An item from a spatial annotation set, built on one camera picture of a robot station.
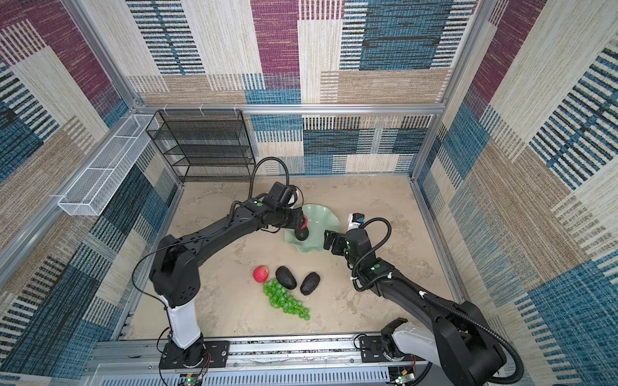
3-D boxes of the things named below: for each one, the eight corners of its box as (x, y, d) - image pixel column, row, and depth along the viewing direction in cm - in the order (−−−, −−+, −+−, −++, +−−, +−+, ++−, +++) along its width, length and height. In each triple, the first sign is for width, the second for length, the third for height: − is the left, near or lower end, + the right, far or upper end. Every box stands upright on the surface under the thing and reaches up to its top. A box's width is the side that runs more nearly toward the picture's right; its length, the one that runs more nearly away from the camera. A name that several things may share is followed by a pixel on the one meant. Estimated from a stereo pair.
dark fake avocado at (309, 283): (297, 288, 87) (296, 284, 84) (312, 273, 91) (312, 268, 88) (306, 297, 85) (305, 293, 82) (321, 281, 89) (321, 277, 86)
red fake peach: (253, 282, 88) (251, 279, 86) (255, 269, 92) (254, 265, 89) (267, 282, 88) (266, 279, 86) (269, 269, 92) (267, 265, 89)
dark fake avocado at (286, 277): (288, 293, 85) (288, 290, 83) (273, 275, 90) (272, 271, 87) (299, 284, 87) (299, 280, 85) (284, 266, 92) (283, 263, 89)
